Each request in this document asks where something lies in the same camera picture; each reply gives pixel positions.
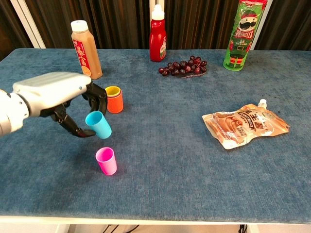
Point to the dark brown pleated curtain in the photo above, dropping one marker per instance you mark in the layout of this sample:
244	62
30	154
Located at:
116	21

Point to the bunch of dark red grapes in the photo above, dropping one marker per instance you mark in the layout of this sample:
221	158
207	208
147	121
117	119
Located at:
184	66

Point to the blue velvet table cloth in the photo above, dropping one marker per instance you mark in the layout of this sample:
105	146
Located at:
170	157

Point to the wide white slanted frame post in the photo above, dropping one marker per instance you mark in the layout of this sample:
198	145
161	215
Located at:
29	21

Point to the yellow plastic cup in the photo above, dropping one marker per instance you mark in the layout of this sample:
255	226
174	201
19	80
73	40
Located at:
112	91

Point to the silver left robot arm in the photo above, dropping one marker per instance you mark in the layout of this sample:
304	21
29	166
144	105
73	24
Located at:
11	114

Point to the black and silver left hand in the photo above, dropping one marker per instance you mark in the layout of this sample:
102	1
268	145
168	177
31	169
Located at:
53	89

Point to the white table frame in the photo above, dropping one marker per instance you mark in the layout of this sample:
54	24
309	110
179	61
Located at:
145	221

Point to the orange plastic cup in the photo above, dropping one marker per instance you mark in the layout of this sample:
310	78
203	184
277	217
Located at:
115	105

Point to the brown juice bottle white cap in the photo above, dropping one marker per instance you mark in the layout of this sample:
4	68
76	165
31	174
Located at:
88	55

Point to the green Pringles can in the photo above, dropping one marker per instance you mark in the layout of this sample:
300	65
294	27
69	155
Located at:
239	48

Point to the red ketchup squeeze bottle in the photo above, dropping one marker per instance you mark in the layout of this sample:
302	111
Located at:
157	46

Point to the pink plastic cup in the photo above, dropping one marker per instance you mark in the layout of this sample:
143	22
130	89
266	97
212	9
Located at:
108	166

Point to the beige spouted sauce pouch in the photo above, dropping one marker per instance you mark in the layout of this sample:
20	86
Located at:
245	126

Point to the light blue plastic cup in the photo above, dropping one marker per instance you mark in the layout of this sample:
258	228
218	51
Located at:
100	126

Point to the narrow white slanted frame post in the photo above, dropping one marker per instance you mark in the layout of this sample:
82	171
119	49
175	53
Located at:
264	21

